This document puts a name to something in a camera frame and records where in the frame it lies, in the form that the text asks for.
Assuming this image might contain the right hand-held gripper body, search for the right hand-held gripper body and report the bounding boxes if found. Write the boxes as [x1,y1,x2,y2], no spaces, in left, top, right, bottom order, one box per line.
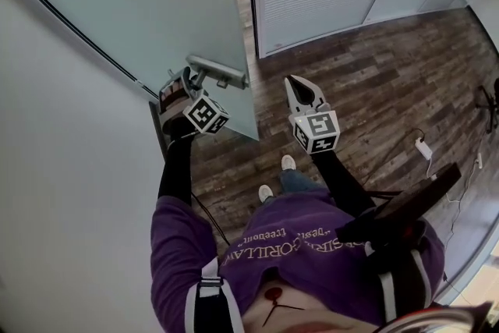
[288,108,341,155]

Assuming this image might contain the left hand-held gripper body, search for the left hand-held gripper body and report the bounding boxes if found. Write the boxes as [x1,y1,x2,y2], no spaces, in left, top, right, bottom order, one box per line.
[157,66,231,136]

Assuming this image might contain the silver door lever handle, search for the silver door lever handle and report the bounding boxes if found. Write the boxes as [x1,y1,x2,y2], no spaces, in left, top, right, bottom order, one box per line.
[186,55,250,90]

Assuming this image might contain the frosted glass door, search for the frosted glass door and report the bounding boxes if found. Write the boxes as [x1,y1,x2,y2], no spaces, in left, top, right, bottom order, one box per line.
[0,0,260,142]

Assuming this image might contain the person's right forearm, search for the person's right forearm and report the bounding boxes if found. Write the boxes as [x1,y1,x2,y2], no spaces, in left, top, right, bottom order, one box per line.
[311,150,376,216]

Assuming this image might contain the person's left forearm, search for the person's left forearm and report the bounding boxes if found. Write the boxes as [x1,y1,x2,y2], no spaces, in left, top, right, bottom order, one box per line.
[157,126,195,204]

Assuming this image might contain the person's left hand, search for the person's left hand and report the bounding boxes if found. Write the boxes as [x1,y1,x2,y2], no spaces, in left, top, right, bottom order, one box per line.
[161,80,184,106]

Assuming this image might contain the person's blue jeans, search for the person's blue jeans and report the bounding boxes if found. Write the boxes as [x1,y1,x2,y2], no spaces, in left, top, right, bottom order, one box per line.
[278,167,327,195]

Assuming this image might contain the black chest-mounted device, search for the black chest-mounted device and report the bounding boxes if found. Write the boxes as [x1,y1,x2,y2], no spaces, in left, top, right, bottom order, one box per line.
[335,162,462,247]

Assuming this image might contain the person's purple shirt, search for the person's purple shirt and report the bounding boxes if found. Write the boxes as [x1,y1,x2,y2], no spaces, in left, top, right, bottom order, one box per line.
[150,189,446,333]

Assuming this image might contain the black device cables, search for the black device cables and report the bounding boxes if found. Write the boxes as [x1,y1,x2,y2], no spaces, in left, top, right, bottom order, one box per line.
[364,189,403,200]

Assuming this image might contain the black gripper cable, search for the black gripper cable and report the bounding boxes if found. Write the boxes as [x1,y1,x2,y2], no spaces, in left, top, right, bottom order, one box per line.
[189,190,232,247]

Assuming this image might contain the white power cable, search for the white power cable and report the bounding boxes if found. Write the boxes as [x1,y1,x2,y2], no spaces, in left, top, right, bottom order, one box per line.
[424,158,485,204]

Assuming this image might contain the red pendant necklace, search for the red pendant necklace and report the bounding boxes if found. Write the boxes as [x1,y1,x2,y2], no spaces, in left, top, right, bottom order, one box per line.
[261,286,306,328]

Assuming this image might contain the black and white harness strap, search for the black and white harness strap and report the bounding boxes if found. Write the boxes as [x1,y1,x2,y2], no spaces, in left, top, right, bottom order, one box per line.
[185,257,245,333]
[376,249,434,327]

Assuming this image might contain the head-worn camera mount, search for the head-worn camera mount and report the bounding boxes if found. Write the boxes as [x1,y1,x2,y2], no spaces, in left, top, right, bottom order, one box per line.
[372,302,494,333]

